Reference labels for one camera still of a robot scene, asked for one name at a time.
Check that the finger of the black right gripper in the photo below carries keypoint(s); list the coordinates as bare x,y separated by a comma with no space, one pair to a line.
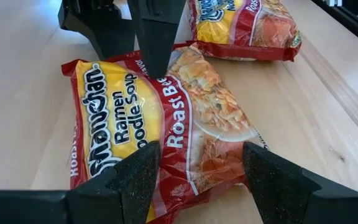
158,34
101,28

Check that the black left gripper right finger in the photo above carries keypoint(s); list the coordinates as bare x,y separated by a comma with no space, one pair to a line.
278,186

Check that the black aluminium table frame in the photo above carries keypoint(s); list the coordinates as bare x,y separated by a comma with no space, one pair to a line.
353,21

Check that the red roast beef ramen packet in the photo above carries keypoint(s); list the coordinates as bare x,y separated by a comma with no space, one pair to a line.
120,118
244,31

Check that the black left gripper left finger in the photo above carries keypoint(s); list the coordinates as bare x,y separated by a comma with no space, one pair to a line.
126,193

